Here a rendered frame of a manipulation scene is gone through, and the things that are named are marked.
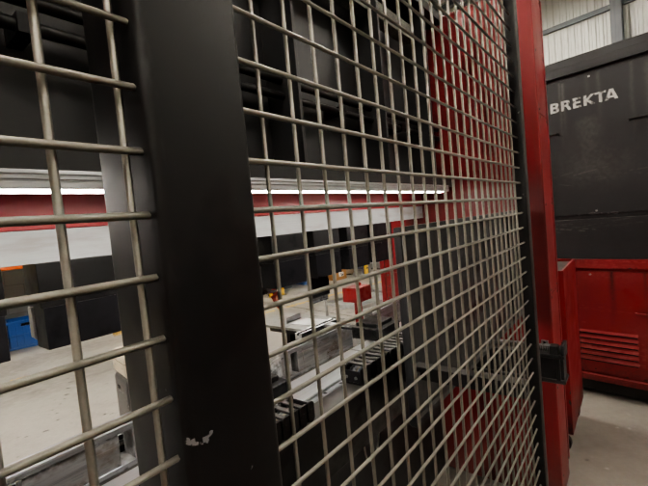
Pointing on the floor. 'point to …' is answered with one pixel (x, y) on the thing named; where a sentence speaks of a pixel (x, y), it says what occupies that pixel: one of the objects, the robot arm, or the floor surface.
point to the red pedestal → (356, 295)
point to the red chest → (571, 338)
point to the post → (188, 240)
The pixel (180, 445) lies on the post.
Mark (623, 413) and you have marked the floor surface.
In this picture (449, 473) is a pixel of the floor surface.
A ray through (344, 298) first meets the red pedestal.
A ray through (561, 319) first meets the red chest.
